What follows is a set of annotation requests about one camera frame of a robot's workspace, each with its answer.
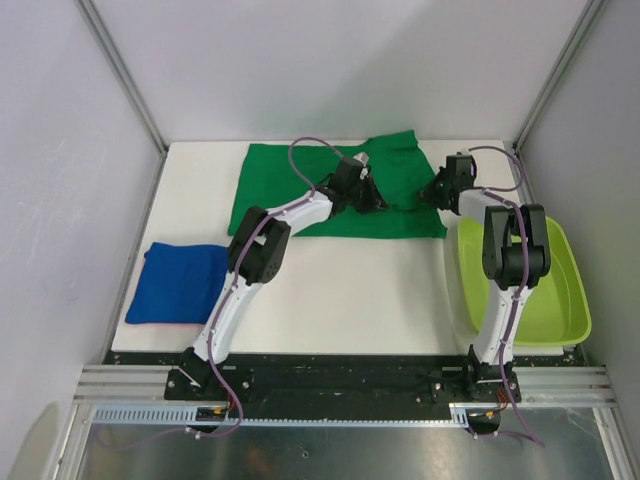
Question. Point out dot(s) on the folded blue t shirt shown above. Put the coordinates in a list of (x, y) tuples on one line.
[(178, 284)]

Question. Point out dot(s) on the corner aluminium post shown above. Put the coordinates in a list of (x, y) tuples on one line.
[(576, 41), (118, 66)]

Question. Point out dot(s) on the aluminium frame rail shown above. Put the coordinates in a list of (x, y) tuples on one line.
[(540, 386)]

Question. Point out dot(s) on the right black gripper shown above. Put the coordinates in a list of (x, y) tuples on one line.
[(429, 193)]

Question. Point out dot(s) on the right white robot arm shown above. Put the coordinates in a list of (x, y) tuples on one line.
[(515, 256)]

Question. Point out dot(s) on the green t shirt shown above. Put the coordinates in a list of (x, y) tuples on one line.
[(400, 171)]

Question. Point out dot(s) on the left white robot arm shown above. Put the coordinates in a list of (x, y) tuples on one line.
[(256, 254)]

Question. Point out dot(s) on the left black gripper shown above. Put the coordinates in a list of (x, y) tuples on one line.
[(374, 200)]

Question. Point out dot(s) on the left corner aluminium post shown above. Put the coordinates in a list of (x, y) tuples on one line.
[(118, 66)]

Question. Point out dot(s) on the grey slotted cable duct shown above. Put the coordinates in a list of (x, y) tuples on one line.
[(450, 415)]

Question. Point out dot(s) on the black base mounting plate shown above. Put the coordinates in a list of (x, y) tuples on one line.
[(442, 378)]

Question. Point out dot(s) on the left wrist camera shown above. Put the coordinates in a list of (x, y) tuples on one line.
[(362, 157)]

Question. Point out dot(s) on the lime green plastic bin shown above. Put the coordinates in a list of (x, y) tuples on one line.
[(556, 314)]

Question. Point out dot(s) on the right corner aluminium post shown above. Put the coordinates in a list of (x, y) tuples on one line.
[(576, 41)]

